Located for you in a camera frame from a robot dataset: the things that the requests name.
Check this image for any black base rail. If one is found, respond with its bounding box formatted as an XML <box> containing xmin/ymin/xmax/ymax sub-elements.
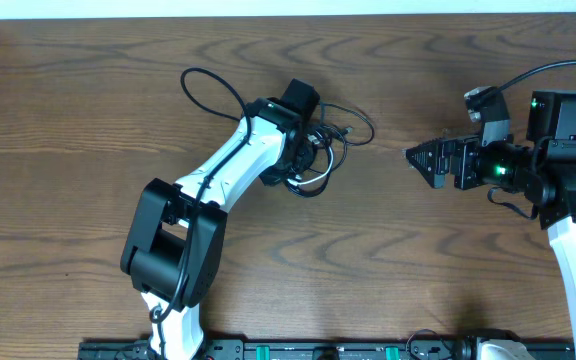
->
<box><xmin>76</xmin><ymin>329</ymin><xmax>576</xmax><ymax>360</ymax></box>

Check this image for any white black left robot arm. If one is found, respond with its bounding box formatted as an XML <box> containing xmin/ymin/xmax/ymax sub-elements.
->
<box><xmin>120</xmin><ymin>79</ymin><xmax>320</xmax><ymax>359</ymax></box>

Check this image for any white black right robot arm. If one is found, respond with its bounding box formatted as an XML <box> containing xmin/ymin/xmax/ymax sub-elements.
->
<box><xmin>405</xmin><ymin>87</ymin><xmax>576</xmax><ymax>357</ymax></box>

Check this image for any white usb cable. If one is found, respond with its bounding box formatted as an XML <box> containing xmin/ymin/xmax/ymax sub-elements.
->
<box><xmin>286</xmin><ymin>132</ymin><xmax>335</xmax><ymax>189</ymax></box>

